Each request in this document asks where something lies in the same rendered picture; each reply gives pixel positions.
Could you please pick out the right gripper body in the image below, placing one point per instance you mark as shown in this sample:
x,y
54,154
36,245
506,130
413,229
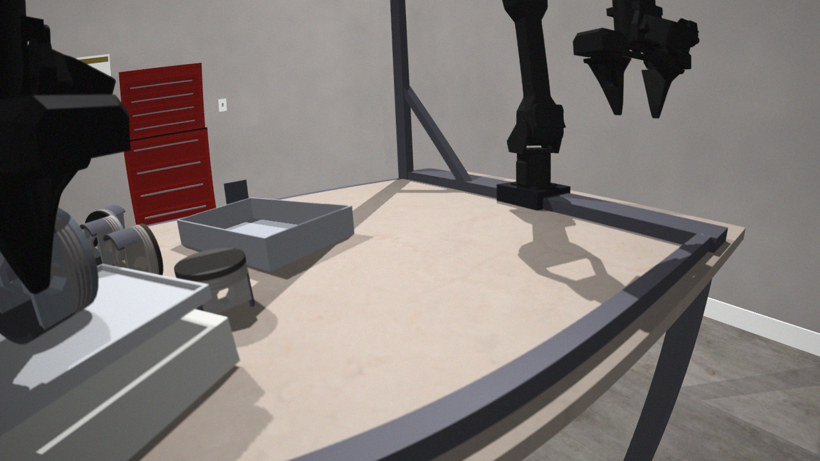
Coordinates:
x,y
47,130

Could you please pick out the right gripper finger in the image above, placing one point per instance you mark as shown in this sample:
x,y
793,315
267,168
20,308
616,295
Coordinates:
x,y
28,206

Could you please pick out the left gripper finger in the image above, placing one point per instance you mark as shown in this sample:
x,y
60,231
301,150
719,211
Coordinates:
x,y
657,83
609,71

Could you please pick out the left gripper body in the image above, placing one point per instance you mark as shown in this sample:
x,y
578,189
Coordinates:
x,y
605,42

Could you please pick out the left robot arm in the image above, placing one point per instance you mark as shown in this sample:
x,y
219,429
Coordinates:
x,y
539,120

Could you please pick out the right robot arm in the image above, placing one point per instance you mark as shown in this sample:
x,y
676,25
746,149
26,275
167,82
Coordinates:
x,y
54,73

